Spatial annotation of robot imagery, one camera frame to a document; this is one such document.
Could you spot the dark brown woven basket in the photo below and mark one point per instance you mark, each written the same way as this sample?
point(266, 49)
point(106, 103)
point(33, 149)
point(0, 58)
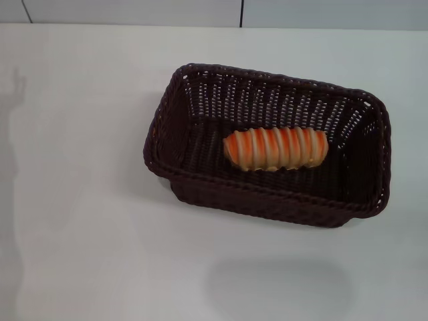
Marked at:
point(207, 167)

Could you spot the orange striped bread loaf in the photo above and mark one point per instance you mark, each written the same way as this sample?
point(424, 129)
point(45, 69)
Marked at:
point(274, 150)

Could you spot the black vertical wall strip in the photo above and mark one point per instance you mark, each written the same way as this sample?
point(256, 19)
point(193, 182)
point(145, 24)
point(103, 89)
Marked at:
point(241, 13)

